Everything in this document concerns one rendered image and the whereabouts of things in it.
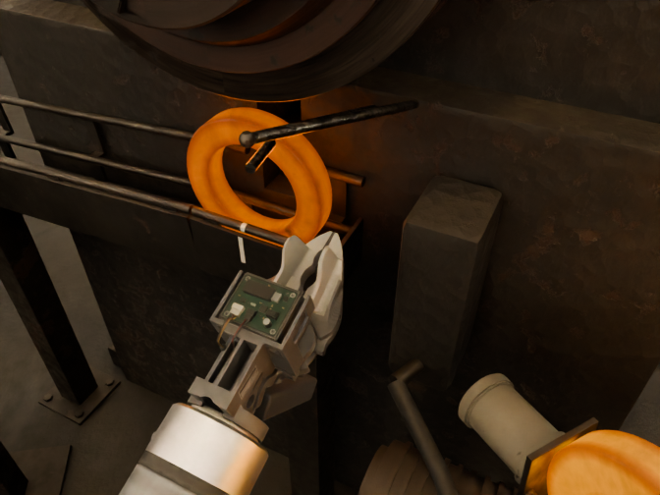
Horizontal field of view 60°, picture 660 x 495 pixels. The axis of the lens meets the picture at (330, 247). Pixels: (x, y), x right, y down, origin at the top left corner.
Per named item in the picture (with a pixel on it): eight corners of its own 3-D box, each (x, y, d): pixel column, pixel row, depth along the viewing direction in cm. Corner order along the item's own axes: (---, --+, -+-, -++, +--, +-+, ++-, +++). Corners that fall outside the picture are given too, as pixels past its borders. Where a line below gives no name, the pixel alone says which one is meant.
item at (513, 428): (501, 404, 59) (509, 362, 55) (570, 472, 52) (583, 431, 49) (454, 428, 56) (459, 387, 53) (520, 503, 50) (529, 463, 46)
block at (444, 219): (414, 315, 78) (436, 165, 62) (471, 336, 75) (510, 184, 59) (384, 373, 71) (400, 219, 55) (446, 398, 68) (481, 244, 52)
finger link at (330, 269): (357, 215, 53) (313, 297, 49) (363, 248, 58) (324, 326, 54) (327, 205, 54) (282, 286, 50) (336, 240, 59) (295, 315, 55)
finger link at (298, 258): (327, 205, 54) (282, 286, 50) (336, 240, 59) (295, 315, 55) (299, 197, 56) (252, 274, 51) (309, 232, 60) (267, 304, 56)
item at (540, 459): (569, 489, 54) (593, 416, 48) (574, 494, 54) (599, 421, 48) (508, 527, 52) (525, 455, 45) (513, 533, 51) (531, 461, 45)
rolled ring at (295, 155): (320, 139, 58) (334, 125, 60) (172, 102, 64) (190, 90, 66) (322, 272, 70) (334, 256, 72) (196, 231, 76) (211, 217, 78)
